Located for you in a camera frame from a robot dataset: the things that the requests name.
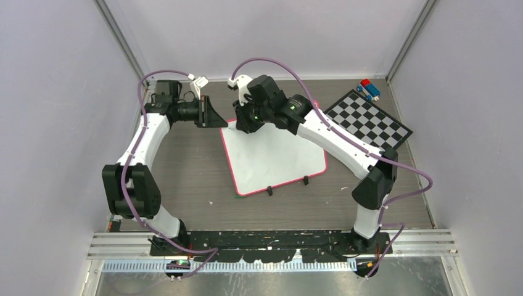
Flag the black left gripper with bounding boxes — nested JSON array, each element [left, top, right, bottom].
[[173, 95, 228, 128]]

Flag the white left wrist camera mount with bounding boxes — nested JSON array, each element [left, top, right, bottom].
[[188, 74, 208, 99]]

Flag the aluminium frame rail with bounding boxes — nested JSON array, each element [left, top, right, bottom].
[[88, 232, 458, 273]]

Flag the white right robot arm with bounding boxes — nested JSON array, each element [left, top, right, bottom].
[[233, 92, 398, 253]]

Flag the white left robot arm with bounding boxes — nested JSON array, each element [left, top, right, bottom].
[[102, 76, 228, 255]]

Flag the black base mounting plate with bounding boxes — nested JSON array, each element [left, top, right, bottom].
[[148, 230, 392, 263]]

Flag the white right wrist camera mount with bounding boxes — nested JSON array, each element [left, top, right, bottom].
[[227, 75, 253, 106]]

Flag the pink-framed whiteboard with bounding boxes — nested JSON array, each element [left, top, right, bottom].
[[220, 119, 328, 197]]

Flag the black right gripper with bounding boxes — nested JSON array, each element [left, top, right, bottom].
[[233, 92, 272, 133]]

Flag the black white chessboard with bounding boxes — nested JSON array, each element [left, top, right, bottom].
[[324, 89, 413, 150]]

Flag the red blue toy blocks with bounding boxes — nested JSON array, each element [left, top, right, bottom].
[[356, 78, 381, 102]]

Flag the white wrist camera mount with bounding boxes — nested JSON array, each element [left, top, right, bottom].
[[227, 75, 253, 106], [188, 74, 208, 99]]

